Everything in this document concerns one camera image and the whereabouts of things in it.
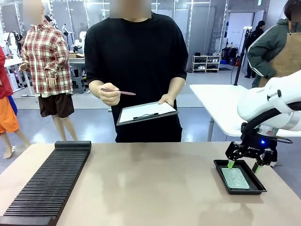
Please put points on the person torso black T-shirt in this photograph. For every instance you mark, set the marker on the person torso black T-shirt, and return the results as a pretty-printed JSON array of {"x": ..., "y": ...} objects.
[{"x": 136, "y": 54}]

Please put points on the black rectangular plastic tray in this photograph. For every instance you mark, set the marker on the black rectangular plastic tray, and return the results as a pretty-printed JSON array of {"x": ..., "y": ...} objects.
[{"x": 256, "y": 181}]

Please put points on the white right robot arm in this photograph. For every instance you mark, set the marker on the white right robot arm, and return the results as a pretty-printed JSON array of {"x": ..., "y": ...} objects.
[{"x": 265, "y": 99}]

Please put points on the mannequin in plaid shirt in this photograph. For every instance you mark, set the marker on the mannequin in plaid shirt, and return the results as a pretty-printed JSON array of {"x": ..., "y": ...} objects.
[{"x": 47, "y": 63}]

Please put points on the dark red pen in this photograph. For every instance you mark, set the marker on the dark red pen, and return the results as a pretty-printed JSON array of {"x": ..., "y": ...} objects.
[{"x": 127, "y": 93}]

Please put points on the black slotted PCB rack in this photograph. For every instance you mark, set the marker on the black slotted PCB rack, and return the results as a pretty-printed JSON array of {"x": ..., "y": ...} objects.
[{"x": 49, "y": 181}]

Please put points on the background person black jacket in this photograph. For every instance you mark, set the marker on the background person black jacket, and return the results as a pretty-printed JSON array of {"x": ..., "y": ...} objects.
[{"x": 255, "y": 47}]

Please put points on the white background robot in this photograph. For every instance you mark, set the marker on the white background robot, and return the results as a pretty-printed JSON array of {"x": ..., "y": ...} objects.
[
  {"x": 10, "y": 41},
  {"x": 80, "y": 40}
]

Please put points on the person left forearm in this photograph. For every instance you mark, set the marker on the person left forearm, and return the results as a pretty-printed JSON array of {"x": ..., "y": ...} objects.
[{"x": 176, "y": 87}]

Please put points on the grey clipboard with paper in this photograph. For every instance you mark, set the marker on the grey clipboard with paper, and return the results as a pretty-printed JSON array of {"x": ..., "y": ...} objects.
[{"x": 147, "y": 113}]

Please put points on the green perforated PCB board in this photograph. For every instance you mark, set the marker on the green perforated PCB board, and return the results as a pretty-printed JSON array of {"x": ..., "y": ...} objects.
[{"x": 235, "y": 178}]

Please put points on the person left hand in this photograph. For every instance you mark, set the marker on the person left hand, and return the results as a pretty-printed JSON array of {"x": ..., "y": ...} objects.
[{"x": 167, "y": 99}]

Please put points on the grey step stool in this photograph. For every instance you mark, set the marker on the grey step stool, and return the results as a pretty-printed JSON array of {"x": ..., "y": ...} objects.
[{"x": 80, "y": 83}]

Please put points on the black camera pole stand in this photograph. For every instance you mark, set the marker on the black camera pole stand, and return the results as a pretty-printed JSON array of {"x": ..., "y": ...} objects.
[{"x": 241, "y": 56}]

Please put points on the person right forearm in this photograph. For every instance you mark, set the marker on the person right forearm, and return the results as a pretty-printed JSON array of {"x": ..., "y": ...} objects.
[{"x": 95, "y": 87}]

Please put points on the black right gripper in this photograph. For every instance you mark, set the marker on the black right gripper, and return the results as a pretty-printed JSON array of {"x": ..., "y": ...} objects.
[{"x": 250, "y": 148}]

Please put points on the background person black cap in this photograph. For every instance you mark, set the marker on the background person black cap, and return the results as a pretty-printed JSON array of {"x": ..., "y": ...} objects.
[{"x": 49, "y": 19}]

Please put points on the person right hand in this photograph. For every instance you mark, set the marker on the person right hand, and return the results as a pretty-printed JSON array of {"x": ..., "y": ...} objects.
[{"x": 109, "y": 96}]

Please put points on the person in brown apron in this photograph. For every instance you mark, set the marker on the person in brown apron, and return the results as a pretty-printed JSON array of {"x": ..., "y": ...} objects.
[{"x": 265, "y": 51}]

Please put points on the brown cardboard box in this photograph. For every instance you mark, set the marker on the brown cardboard box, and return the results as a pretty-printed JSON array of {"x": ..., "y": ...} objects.
[{"x": 76, "y": 55}]

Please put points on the white shoe shelf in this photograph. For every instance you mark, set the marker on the white shoe shelf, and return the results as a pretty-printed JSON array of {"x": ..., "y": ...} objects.
[{"x": 207, "y": 63}]

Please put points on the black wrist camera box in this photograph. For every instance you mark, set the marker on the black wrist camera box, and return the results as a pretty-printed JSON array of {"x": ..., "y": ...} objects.
[{"x": 262, "y": 142}]

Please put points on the white background table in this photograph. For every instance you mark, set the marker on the white background table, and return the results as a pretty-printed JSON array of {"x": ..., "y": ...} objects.
[{"x": 216, "y": 103}]

